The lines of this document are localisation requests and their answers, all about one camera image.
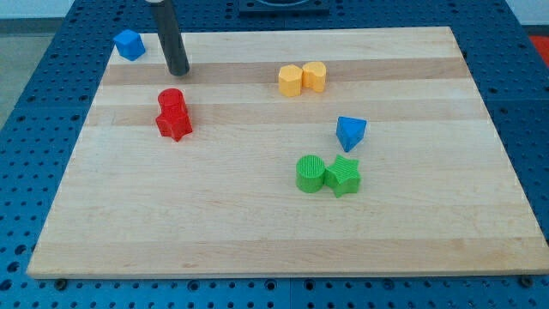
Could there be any wooden board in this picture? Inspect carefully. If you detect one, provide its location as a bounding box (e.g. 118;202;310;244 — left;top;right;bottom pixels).
27;27;548;279

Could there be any yellow hexagon block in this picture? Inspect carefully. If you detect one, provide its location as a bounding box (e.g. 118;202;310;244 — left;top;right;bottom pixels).
278;64;303;97

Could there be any yellow heart block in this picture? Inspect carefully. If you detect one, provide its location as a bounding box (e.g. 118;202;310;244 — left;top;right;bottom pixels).
302;61;327;93

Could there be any blue triangle block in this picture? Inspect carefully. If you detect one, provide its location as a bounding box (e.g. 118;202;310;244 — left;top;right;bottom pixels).
335;116;368;153

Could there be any red cylinder block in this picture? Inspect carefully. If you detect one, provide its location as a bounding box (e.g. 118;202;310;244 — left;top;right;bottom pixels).
157;88;188;114

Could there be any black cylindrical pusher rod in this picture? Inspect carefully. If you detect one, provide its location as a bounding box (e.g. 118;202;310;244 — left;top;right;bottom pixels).
148;0;190;76

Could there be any green cylinder block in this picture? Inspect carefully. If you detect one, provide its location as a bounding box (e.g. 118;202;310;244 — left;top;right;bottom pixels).
296;154;325;193

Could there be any red star block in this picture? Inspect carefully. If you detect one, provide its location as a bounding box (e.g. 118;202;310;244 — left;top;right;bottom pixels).
155;106;193;142

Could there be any green star block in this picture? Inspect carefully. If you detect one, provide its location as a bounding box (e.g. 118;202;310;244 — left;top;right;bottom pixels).
324;154;361;198

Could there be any blue cube block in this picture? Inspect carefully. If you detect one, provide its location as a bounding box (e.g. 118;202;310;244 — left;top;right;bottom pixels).
113;29;146;61

